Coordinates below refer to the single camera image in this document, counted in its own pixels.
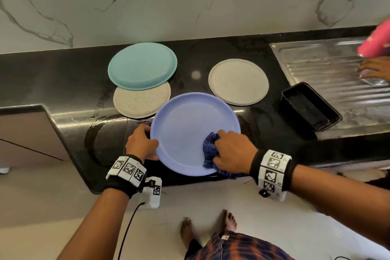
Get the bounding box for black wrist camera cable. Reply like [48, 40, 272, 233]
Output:
[116, 201, 147, 260]

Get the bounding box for red bear cup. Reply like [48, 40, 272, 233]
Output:
[357, 18, 390, 59]

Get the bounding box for person's left foot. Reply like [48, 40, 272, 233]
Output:
[179, 217, 196, 249]

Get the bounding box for person's right forearm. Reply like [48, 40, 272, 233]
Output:
[291, 164, 390, 248]

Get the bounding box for person's right hand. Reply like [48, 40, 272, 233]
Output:
[212, 129, 259, 175]

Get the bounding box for person's left hand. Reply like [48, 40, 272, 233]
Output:
[125, 123, 160, 163]

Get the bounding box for wrist marker band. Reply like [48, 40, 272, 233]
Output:
[102, 154, 148, 199]
[249, 149, 298, 202]

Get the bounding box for blue orange plaid shirt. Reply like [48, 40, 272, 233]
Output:
[184, 230, 296, 260]

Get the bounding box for right wrist marker band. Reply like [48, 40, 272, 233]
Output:
[249, 149, 298, 202]

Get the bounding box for speckled white plate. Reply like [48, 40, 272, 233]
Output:
[113, 81, 172, 120]
[208, 58, 270, 107]

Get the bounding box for person's left forearm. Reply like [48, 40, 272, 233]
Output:
[56, 188, 130, 260]

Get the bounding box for person's foot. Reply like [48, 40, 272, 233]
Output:
[179, 217, 196, 249]
[221, 209, 238, 233]

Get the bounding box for blue striped cloth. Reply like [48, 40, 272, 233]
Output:
[201, 131, 245, 180]

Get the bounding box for brown lower drawer unit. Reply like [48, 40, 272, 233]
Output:
[0, 106, 71, 169]

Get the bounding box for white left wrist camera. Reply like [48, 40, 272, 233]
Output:
[141, 175, 163, 210]

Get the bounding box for person's right foot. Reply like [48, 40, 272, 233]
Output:
[221, 209, 238, 233]

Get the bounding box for left wrist marker band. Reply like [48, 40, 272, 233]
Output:
[102, 154, 148, 199]

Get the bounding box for lavender plate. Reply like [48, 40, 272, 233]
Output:
[149, 91, 242, 178]

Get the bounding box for black plastic tray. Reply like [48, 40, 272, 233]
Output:
[279, 82, 343, 132]

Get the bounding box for steel sink drainboard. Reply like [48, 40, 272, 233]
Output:
[269, 36, 390, 142]

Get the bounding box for clear plastic lid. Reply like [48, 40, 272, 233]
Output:
[360, 73, 390, 88]

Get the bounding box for teal plate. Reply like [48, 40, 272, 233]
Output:
[107, 41, 179, 92]

